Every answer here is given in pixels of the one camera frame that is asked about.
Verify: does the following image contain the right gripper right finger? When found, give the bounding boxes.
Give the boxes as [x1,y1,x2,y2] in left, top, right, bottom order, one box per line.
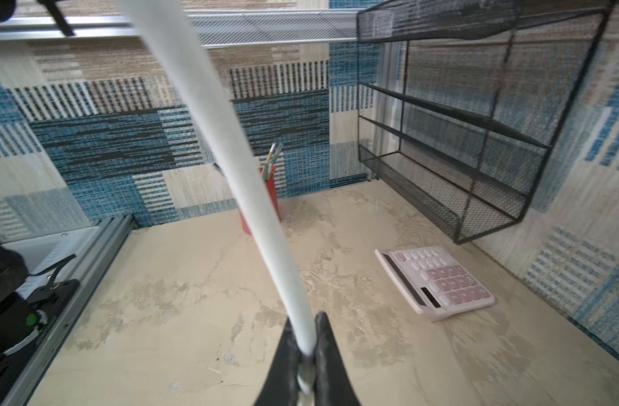
[314,311,360,406]

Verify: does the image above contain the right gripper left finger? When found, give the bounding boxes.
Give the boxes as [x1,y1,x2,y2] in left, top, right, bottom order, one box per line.
[253,319,302,406]

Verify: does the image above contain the teal power strip with cord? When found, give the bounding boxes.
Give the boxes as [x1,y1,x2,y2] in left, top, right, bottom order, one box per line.
[118,1,317,405]

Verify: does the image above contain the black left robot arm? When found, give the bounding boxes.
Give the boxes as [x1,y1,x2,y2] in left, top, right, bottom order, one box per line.
[0,244,80,404]

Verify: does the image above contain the pink calculator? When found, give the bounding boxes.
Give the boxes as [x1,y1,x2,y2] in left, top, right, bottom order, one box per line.
[375,245,496,321]

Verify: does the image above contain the red pen cup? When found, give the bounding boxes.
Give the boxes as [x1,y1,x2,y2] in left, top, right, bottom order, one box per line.
[226,168,282,236]

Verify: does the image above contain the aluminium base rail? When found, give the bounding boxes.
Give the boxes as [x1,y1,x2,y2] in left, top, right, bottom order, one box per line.
[0,216,136,405]

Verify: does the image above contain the black wire mesh shelf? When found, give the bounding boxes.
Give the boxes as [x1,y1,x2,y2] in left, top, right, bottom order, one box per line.
[356,1,614,245]

